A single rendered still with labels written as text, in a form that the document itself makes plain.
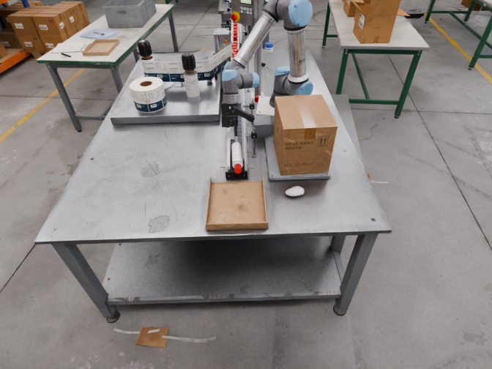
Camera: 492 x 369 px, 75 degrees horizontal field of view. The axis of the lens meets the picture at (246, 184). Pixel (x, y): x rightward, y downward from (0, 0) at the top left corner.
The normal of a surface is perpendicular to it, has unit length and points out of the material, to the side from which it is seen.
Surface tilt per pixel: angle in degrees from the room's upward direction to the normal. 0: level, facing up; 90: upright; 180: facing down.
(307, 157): 90
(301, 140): 90
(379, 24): 91
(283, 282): 1
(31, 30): 91
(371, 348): 0
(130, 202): 0
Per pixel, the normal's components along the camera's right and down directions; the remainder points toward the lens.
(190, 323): -0.03, -0.73
